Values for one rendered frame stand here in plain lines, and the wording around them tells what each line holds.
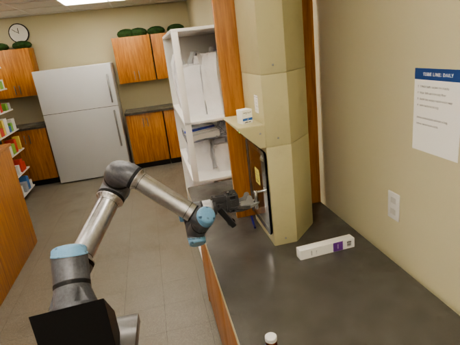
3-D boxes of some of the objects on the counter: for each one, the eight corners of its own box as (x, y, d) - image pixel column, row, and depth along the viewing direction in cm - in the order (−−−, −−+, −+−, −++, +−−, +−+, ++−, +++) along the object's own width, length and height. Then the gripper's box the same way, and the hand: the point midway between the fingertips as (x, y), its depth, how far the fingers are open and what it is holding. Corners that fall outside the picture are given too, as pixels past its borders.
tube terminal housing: (299, 209, 211) (290, 66, 187) (325, 235, 181) (319, 67, 157) (255, 218, 207) (241, 72, 183) (274, 246, 177) (260, 75, 152)
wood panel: (318, 200, 221) (306, -80, 177) (320, 201, 218) (309, -82, 174) (236, 215, 213) (202, -73, 169) (237, 218, 210) (203, -75, 166)
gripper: (213, 200, 164) (260, 192, 168) (209, 192, 173) (254, 184, 177) (215, 218, 167) (262, 209, 170) (211, 210, 176) (256, 201, 180)
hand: (256, 202), depth 174 cm, fingers closed, pressing on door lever
